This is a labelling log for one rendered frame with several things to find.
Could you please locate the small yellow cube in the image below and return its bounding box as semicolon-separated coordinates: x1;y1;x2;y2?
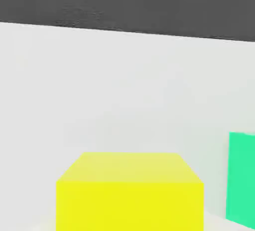
55;152;205;231

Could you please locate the large turquoise box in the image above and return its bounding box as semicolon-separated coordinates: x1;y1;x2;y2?
225;131;255;230

